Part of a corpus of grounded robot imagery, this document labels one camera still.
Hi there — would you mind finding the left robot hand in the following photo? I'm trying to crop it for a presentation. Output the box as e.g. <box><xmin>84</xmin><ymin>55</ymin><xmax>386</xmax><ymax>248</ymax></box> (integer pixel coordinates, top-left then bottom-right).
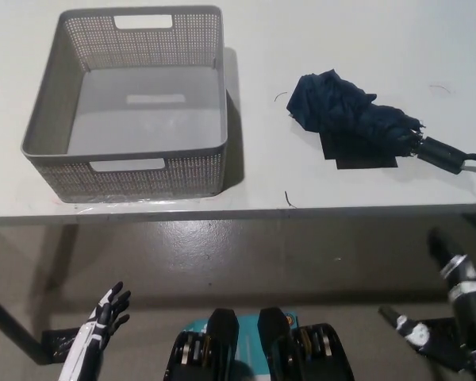
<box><xmin>80</xmin><ymin>281</ymin><xmax>132</xmax><ymax>351</ymax></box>

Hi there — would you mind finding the navy umbrella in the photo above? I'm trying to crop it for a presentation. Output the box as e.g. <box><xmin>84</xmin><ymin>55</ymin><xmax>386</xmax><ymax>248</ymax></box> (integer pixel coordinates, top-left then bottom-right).
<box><xmin>286</xmin><ymin>68</ymin><xmax>476</xmax><ymax>175</ymax></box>

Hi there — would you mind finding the black floor tape patch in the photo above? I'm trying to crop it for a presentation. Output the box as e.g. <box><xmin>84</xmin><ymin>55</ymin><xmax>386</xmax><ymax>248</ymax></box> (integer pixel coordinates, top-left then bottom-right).
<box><xmin>419</xmin><ymin>316</ymin><xmax>463</xmax><ymax>374</ymax></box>
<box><xmin>40</xmin><ymin>328</ymin><xmax>85</xmax><ymax>365</ymax></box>

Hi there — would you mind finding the black metal table leg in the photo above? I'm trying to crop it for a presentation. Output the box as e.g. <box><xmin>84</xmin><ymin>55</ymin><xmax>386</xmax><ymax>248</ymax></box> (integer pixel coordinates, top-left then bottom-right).
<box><xmin>0</xmin><ymin>284</ymin><xmax>43</xmax><ymax>366</ymax></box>

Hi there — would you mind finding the grey perforated plastic basket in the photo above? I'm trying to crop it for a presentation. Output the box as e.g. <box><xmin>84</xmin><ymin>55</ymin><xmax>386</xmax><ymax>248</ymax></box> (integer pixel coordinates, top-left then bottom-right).
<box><xmin>21</xmin><ymin>4</ymin><xmax>229</xmax><ymax>204</ymax></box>

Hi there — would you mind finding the black tape patch on table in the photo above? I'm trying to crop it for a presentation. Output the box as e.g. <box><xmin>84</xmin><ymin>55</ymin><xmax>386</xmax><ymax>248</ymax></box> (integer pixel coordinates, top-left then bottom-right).
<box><xmin>318</xmin><ymin>129</ymin><xmax>400</xmax><ymax>171</ymax></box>

